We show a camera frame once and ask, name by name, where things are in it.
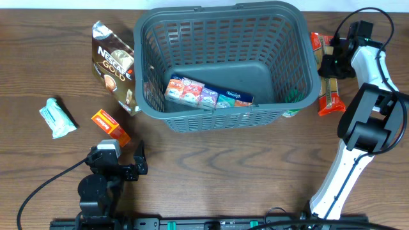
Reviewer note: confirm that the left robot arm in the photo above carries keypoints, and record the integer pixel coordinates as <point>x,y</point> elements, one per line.
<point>100,191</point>

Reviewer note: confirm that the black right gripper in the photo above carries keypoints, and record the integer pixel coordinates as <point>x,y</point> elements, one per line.
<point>330,66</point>

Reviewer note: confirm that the Kleenex tissue multipack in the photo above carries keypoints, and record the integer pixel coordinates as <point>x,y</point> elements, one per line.
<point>190,92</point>

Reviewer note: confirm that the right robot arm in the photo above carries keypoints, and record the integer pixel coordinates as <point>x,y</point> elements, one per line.
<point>371,125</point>

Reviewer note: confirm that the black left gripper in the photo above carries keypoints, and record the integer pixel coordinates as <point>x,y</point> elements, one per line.
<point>141,165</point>

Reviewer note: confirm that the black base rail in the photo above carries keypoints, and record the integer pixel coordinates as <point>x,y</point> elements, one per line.
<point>176,223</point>

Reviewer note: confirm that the San Remo spaghetti packet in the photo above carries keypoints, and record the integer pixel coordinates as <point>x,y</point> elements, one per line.
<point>329,100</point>

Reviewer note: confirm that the grey plastic basket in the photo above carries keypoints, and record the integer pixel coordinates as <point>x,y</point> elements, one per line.
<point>262,49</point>

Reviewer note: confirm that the light green wrapped packet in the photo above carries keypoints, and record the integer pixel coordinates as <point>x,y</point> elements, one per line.
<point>57,120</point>

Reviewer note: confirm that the green lid jar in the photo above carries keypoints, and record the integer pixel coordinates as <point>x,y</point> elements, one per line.
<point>290,112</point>

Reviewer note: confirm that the Nescafe Gold coffee bag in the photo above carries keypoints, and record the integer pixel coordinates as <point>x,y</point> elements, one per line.
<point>113,66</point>

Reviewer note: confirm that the orange Redoxon box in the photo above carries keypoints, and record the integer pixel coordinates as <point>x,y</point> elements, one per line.
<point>110,126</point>

